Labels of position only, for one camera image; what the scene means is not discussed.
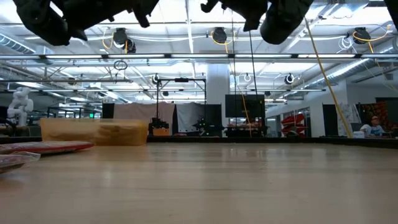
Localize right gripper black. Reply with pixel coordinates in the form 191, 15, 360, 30
200, 0, 268, 32

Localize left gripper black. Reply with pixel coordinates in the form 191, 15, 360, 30
62, 0, 160, 41

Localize red popcorn bag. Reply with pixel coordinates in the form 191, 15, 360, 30
0, 151, 41, 174
0, 141, 95, 155

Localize white building pillar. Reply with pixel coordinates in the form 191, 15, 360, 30
206, 63, 231, 138

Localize black monitor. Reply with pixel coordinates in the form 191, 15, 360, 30
225, 94, 266, 118

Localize small black panel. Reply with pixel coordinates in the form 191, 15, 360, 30
101, 103, 115, 119

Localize beige hanging cloth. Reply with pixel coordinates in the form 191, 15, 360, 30
113, 102, 175, 128

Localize large black screen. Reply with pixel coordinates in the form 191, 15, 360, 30
205, 104, 223, 125

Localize white hanging cloth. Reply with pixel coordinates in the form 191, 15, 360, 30
175, 102, 206, 134

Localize translucent yellow plastic basket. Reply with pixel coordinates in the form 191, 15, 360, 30
39, 118, 149, 146

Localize black cart with goods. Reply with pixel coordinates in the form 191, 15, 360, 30
225, 121, 269, 138

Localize black machine green lights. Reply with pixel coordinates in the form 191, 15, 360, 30
192, 118, 224, 138

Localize red storage bins rack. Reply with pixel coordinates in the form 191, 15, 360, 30
280, 113, 307, 135

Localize white humanoid robot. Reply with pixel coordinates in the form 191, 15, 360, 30
6, 86, 34, 127

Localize black door panel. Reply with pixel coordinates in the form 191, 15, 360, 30
322, 104, 339, 137

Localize white printed cloth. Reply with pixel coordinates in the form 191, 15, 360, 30
337, 103, 359, 135

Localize red patterned fabric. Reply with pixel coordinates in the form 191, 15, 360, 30
360, 102, 389, 133

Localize seated person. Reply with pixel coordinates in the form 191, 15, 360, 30
359, 115, 386, 139

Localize black camera frame rig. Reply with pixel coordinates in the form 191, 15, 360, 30
155, 77, 208, 138

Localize white cable coil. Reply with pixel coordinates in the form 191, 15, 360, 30
338, 36, 354, 50

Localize yellow hanging cable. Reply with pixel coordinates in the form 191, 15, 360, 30
303, 17, 353, 138

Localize black table edge rail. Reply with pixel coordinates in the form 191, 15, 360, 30
0, 136, 398, 149

